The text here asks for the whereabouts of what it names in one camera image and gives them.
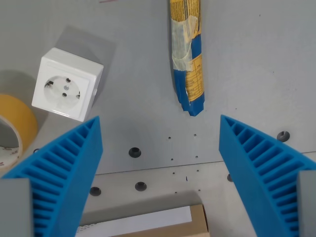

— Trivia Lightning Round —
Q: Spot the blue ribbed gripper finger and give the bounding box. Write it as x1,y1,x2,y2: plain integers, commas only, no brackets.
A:
0,116,103,237
218,114,316,237

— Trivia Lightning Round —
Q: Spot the blue and yellow bag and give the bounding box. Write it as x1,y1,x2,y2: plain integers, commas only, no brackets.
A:
169,0,206,117

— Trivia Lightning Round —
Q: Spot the yellow adhesive tape roll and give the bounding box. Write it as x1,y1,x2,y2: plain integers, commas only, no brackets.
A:
0,93,39,172

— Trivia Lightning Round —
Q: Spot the brown cardboard box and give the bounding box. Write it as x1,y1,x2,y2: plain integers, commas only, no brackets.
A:
118,203,211,237

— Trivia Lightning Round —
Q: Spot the white wall socket box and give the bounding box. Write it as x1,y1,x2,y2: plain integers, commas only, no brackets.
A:
31,47,105,122

